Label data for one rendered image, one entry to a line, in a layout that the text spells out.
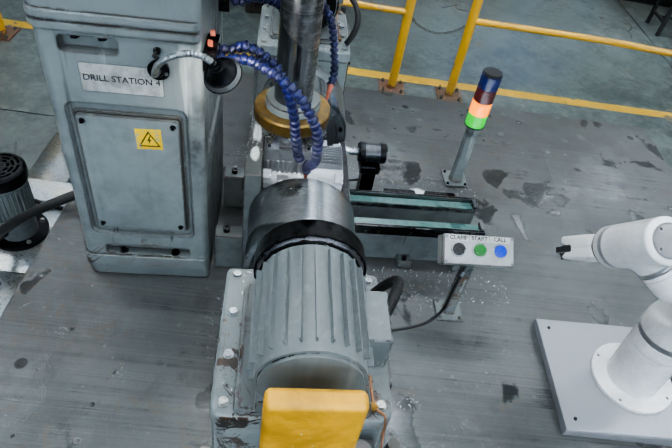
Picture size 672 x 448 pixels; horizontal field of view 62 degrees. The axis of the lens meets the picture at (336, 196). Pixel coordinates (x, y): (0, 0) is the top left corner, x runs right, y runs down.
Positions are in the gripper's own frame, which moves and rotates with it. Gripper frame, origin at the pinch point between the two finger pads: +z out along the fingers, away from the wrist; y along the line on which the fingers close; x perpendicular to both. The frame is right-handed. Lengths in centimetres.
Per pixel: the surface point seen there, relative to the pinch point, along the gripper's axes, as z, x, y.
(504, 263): 8.7, 2.7, 11.0
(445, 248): 8.6, 0.0, 25.2
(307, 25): -10, -42, 61
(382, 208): 40, -13, 34
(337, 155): 21, -23, 50
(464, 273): 16.5, 5.1, 17.8
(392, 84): 237, -128, -10
